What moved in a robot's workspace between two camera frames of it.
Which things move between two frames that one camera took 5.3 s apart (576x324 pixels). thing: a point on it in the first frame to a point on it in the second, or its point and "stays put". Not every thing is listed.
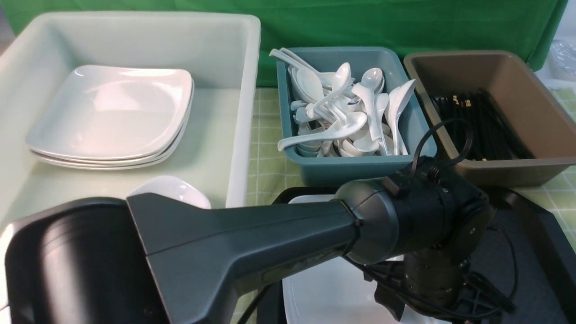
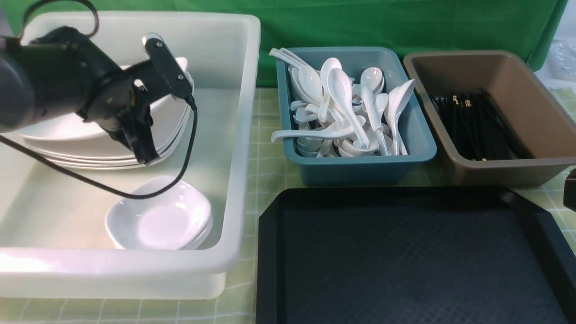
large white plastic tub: [222, 52] stays put
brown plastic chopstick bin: [546, 128] stays put
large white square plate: [335, 292] to [168, 120]
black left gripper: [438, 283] to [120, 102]
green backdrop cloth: [530, 26] stays put
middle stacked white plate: [157, 156] stays put
